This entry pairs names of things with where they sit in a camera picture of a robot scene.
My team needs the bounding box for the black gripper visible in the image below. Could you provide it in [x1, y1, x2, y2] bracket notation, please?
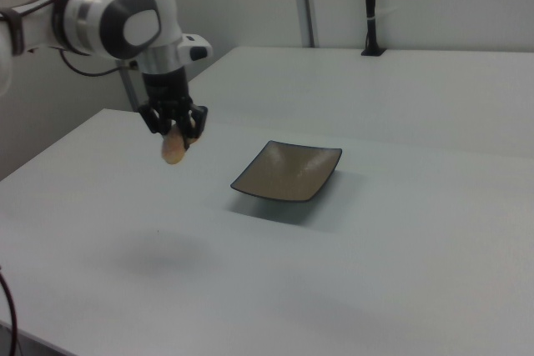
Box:
[138, 67, 209, 151]

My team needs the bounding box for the sugared bread roll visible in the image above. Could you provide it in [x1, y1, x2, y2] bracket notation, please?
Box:
[160, 121, 204, 167]

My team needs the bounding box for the square brown ceramic plate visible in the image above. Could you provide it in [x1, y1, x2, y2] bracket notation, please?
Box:
[229, 139, 344, 203]

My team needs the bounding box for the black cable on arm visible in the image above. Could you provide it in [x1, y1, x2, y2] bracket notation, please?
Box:
[57, 48, 135, 78]

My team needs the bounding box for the dark red cable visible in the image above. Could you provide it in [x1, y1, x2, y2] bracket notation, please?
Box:
[0, 263, 20, 356]

